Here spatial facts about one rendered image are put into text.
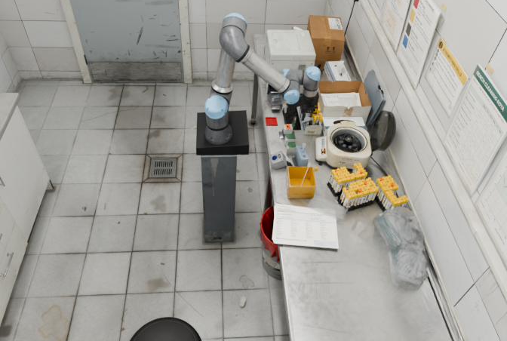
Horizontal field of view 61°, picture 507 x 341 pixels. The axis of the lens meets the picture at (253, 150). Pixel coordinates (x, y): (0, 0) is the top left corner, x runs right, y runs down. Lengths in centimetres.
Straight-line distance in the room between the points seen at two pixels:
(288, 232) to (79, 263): 157
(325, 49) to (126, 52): 190
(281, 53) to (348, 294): 140
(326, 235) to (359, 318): 40
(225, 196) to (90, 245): 104
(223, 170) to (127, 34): 198
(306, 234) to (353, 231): 23
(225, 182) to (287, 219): 58
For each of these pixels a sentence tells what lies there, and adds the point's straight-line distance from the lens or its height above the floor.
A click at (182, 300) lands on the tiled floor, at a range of 289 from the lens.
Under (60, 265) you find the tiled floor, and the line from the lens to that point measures 317.
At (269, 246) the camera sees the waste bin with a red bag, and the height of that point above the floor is 39.
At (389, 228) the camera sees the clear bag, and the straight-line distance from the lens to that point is 213.
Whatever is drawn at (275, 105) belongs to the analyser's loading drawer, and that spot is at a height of 92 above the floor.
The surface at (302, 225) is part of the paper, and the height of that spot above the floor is 89.
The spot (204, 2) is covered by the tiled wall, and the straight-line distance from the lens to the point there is 391.
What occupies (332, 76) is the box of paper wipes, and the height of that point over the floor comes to 93.
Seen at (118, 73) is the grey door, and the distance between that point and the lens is 432.
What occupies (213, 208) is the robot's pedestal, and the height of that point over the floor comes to 40.
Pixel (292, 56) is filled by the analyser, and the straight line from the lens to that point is 264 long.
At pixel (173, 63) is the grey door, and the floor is 23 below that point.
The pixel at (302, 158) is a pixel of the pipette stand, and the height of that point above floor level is 98.
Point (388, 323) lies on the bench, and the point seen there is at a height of 87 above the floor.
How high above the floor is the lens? 261
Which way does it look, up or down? 46 degrees down
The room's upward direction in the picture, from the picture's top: 5 degrees clockwise
